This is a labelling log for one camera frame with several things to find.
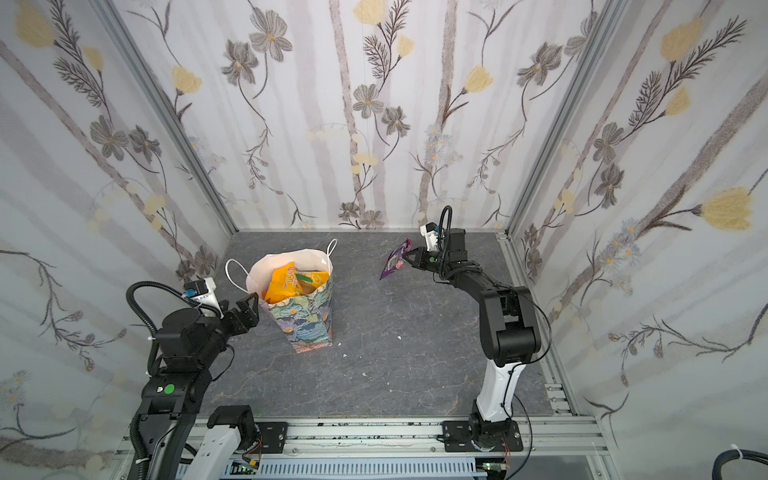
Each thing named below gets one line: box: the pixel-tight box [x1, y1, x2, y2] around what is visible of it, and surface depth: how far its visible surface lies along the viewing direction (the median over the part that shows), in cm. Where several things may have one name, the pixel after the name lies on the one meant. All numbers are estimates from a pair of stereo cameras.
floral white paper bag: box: [294, 239, 338, 354], surface depth 82 cm
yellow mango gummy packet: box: [264, 262, 328, 303], surface depth 81 cm
